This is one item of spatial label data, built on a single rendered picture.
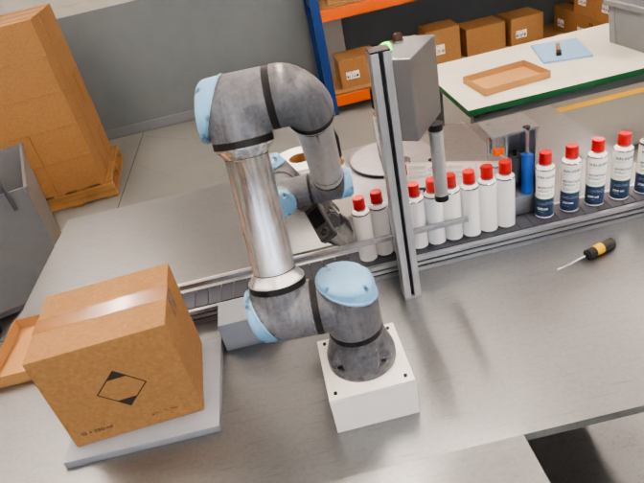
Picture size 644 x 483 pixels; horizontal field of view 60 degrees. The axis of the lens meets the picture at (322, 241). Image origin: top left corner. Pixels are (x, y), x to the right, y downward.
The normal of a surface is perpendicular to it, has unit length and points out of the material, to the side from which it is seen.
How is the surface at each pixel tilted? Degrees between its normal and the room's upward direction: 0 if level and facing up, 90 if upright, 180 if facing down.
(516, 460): 0
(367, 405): 90
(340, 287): 7
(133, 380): 90
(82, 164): 90
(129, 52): 90
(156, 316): 0
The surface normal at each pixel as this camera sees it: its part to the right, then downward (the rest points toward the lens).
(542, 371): -0.19, -0.82
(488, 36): 0.14, 0.52
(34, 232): 0.47, 0.46
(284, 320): -0.01, 0.29
